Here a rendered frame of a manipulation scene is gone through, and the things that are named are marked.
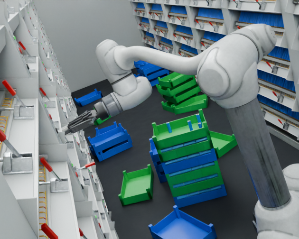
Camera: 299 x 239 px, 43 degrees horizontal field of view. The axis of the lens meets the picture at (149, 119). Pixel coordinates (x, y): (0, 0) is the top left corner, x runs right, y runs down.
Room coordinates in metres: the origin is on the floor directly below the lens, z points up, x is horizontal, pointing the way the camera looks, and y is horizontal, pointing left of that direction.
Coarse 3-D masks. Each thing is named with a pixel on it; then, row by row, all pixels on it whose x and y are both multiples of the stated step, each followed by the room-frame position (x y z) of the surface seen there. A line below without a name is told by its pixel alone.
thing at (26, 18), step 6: (24, 18) 2.32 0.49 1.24; (30, 24) 2.33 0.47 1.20; (42, 48) 2.33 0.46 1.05; (42, 54) 2.33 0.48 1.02; (54, 78) 2.33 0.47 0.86; (66, 108) 2.33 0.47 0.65; (78, 132) 2.33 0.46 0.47; (90, 162) 2.33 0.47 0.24; (96, 174) 2.33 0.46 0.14; (102, 186) 2.39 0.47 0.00
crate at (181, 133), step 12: (180, 120) 2.04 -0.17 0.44; (192, 120) 2.03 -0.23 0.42; (204, 120) 2.00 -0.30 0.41; (156, 132) 2.04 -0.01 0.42; (168, 132) 2.02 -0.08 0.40; (180, 132) 1.97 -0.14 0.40; (192, 132) 1.84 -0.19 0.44; (204, 132) 1.83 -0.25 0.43; (156, 144) 1.86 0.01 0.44; (168, 144) 1.85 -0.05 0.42
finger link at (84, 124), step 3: (87, 120) 1.44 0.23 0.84; (90, 120) 1.43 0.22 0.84; (81, 123) 1.44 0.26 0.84; (84, 123) 1.44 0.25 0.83; (87, 123) 1.44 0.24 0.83; (93, 123) 1.43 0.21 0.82; (75, 126) 1.44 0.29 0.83; (78, 126) 1.44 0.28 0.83; (81, 126) 1.44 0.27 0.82; (84, 126) 1.44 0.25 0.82; (87, 126) 1.44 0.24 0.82; (75, 129) 1.44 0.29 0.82; (78, 129) 1.44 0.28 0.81; (81, 129) 1.44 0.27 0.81; (75, 132) 1.44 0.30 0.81
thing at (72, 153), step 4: (64, 124) 1.63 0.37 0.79; (68, 136) 1.61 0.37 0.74; (72, 136) 1.61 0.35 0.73; (68, 140) 1.56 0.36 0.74; (72, 140) 1.56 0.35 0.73; (68, 148) 1.46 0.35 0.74; (72, 148) 1.46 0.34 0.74; (68, 152) 1.42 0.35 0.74; (72, 152) 1.42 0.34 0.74; (76, 152) 1.42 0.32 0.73; (72, 156) 1.38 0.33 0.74; (76, 156) 1.38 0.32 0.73; (72, 160) 1.34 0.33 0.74; (76, 160) 1.34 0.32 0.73; (76, 164) 1.30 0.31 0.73; (80, 172) 1.23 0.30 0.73; (80, 176) 1.20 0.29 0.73; (80, 180) 1.17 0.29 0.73; (84, 188) 1.04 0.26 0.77
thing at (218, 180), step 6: (204, 180) 1.84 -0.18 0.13; (210, 180) 1.83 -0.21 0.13; (216, 180) 1.83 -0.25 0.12; (222, 180) 1.83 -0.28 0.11; (186, 186) 1.85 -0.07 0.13; (192, 186) 1.85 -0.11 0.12; (198, 186) 1.84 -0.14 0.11; (204, 186) 1.84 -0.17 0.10; (210, 186) 1.83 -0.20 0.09; (174, 192) 1.86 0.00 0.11; (180, 192) 1.85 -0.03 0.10; (186, 192) 1.85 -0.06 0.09; (192, 192) 1.85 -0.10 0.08
